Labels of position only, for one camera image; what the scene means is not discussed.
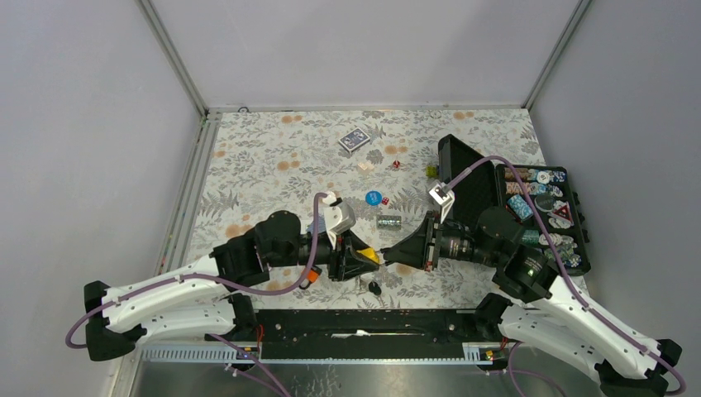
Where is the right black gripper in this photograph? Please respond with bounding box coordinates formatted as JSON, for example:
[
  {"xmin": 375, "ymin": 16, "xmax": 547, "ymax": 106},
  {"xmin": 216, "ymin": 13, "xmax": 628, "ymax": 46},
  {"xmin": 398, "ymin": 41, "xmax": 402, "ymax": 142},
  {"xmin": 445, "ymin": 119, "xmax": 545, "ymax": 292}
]
[{"xmin": 384, "ymin": 210, "xmax": 503, "ymax": 270}]

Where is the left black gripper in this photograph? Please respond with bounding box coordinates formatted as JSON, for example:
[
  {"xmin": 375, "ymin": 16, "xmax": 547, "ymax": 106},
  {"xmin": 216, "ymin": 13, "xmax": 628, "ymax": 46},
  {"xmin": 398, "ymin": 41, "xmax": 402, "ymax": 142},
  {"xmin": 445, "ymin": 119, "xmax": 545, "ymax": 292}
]
[{"xmin": 269, "ymin": 230, "xmax": 379, "ymax": 282}]

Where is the yellow padlock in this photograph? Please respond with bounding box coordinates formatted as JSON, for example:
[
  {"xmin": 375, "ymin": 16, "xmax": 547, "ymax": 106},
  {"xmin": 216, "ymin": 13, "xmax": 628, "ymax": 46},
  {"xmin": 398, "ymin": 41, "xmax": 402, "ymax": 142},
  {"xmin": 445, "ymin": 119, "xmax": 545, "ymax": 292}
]
[{"xmin": 356, "ymin": 247, "xmax": 379, "ymax": 264}]

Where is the black headed key bunch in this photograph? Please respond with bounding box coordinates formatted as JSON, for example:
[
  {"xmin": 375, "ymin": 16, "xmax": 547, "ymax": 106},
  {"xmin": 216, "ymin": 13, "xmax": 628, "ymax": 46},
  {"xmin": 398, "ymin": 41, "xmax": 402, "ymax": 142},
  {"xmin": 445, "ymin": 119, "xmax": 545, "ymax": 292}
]
[{"xmin": 359, "ymin": 279, "xmax": 382, "ymax": 296}]

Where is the orange padlock with key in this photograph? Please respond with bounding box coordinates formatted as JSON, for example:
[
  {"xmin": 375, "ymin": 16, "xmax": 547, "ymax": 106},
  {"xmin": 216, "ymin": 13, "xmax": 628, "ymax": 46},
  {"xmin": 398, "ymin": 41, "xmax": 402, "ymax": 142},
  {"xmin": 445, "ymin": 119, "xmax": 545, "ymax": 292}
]
[{"xmin": 299, "ymin": 266, "xmax": 323, "ymax": 290}]

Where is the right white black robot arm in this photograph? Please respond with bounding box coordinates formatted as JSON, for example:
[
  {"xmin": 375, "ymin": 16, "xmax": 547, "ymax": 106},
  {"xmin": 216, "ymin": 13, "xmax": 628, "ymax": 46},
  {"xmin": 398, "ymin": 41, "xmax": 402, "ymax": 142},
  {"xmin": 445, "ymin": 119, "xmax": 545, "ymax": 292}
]
[{"xmin": 383, "ymin": 207, "xmax": 681, "ymax": 396}]

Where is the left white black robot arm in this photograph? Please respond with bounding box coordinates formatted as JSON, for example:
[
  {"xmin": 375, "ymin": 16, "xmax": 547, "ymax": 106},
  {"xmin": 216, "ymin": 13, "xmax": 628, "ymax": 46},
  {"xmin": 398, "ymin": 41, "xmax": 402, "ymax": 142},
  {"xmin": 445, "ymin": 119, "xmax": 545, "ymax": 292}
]
[{"xmin": 80, "ymin": 208, "xmax": 380, "ymax": 362}]

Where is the patterned poker chip roll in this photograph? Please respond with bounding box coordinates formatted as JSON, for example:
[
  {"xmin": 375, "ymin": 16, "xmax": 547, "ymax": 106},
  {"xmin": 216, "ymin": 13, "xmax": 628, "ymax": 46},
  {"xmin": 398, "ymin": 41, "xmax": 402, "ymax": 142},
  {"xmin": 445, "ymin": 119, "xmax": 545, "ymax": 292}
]
[{"xmin": 376, "ymin": 215, "xmax": 403, "ymax": 230}]

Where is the blue playing card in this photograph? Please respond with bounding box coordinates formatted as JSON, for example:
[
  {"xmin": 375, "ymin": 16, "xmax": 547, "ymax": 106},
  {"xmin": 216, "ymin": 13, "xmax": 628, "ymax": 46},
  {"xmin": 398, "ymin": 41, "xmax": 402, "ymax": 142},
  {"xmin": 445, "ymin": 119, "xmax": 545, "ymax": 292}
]
[{"xmin": 306, "ymin": 219, "xmax": 325, "ymax": 233}]

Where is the blue round poker chip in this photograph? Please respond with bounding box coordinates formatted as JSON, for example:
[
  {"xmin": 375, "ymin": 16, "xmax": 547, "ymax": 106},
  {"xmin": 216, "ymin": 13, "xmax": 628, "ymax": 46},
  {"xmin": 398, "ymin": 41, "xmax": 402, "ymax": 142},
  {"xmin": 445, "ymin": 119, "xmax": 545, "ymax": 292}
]
[{"xmin": 365, "ymin": 190, "xmax": 384, "ymax": 206}]

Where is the floral tablecloth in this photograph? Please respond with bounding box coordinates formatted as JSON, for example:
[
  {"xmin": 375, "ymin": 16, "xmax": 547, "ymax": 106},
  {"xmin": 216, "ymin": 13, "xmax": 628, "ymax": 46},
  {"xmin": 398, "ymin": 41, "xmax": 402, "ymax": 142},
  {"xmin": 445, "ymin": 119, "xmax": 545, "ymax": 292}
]
[{"xmin": 187, "ymin": 109, "xmax": 545, "ymax": 309}]

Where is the translucent small cube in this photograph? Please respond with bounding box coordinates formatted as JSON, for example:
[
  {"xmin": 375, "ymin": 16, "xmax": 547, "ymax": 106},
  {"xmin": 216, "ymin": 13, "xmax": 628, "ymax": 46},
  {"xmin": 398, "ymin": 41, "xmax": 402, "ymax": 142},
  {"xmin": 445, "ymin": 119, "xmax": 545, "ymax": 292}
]
[{"xmin": 357, "ymin": 162, "xmax": 374, "ymax": 174}]

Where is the blue playing card deck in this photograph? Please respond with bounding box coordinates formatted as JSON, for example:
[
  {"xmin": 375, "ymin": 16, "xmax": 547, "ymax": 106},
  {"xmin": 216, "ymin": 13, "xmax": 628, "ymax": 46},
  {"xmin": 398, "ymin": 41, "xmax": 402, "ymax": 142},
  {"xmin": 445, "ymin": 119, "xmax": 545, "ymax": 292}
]
[{"xmin": 338, "ymin": 128, "xmax": 371, "ymax": 154}]

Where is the black poker chip case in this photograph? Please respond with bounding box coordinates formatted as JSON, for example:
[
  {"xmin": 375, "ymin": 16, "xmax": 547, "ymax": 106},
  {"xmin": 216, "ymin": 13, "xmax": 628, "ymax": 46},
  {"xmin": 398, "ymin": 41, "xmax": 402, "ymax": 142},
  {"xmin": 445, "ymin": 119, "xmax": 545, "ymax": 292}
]
[{"xmin": 448, "ymin": 160, "xmax": 591, "ymax": 276}]

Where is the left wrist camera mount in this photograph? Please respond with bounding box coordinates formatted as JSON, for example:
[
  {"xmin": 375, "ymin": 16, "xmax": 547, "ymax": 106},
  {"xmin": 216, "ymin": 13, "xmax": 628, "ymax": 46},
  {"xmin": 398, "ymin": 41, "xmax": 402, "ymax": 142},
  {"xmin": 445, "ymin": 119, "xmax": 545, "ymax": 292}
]
[{"xmin": 322, "ymin": 192, "xmax": 356, "ymax": 249}]

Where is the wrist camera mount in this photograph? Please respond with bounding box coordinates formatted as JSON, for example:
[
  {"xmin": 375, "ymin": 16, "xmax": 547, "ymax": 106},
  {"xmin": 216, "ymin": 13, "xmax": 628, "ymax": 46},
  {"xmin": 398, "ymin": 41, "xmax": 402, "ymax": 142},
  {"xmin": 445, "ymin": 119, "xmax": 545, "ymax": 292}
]
[
  {"xmin": 428, "ymin": 181, "xmax": 455, "ymax": 223},
  {"xmin": 322, "ymin": 192, "xmax": 356, "ymax": 249}
]

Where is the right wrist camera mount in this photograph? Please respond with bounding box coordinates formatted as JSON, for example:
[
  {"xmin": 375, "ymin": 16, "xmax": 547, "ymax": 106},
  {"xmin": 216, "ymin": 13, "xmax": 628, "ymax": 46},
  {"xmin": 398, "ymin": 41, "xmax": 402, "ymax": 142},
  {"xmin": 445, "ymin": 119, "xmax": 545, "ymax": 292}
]
[{"xmin": 428, "ymin": 181, "xmax": 455, "ymax": 223}]

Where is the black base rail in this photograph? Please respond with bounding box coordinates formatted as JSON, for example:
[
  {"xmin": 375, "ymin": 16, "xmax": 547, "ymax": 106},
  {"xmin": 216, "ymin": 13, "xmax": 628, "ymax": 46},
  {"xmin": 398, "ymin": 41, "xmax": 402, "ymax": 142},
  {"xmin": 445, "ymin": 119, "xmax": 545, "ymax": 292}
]
[{"xmin": 221, "ymin": 309, "xmax": 513, "ymax": 361}]

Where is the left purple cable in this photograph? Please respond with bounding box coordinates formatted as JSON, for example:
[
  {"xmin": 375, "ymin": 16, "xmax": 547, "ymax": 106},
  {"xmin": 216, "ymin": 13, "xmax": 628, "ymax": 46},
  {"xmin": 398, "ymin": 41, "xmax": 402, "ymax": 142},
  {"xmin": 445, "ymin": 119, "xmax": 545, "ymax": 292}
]
[{"xmin": 64, "ymin": 191, "xmax": 336, "ymax": 350}]

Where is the purple cable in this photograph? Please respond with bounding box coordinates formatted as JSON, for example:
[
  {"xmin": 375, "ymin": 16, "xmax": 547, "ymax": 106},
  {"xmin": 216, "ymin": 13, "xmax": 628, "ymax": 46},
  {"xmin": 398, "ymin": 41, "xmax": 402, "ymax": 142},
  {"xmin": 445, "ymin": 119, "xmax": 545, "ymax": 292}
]
[
  {"xmin": 437, "ymin": 155, "xmax": 689, "ymax": 395},
  {"xmin": 64, "ymin": 191, "xmax": 336, "ymax": 350}
]

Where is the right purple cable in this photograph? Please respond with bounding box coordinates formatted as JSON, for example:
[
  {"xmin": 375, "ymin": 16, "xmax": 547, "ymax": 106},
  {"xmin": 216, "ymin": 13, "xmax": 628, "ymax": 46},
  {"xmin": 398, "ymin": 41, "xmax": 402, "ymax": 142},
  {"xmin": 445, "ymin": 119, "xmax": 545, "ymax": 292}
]
[{"xmin": 437, "ymin": 155, "xmax": 689, "ymax": 395}]

